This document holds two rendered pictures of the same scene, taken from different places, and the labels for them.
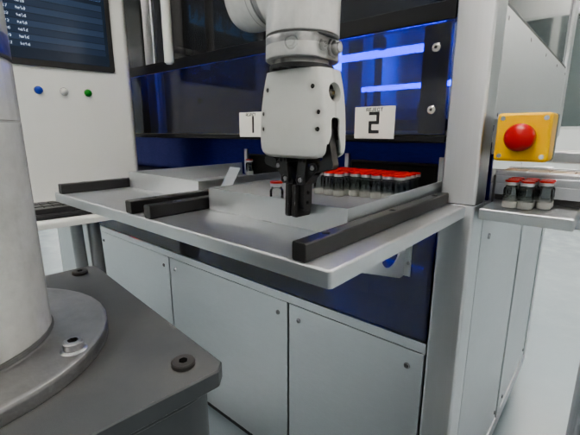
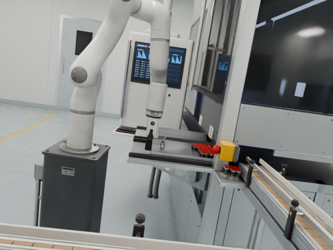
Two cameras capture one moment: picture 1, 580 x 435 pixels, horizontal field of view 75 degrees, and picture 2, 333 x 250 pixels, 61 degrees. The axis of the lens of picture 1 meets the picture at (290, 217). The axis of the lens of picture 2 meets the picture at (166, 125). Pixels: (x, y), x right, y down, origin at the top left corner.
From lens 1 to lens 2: 116 cm
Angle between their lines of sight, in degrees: 44
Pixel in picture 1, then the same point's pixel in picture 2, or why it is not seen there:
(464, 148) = not seen: hidden behind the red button
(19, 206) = (87, 131)
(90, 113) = (168, 102)
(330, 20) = (154, 107)
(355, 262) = (137, 160)
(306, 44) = (147, 112)
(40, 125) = not seen: hidden behind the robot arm
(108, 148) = (171, 115)
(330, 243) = (137, 156)
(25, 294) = (85, 142)
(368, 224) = (154, 156)
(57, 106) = not seen: hidden behind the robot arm
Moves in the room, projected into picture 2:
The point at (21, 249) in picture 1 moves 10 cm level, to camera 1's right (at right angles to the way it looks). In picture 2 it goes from (86, 137) to (97, 143)
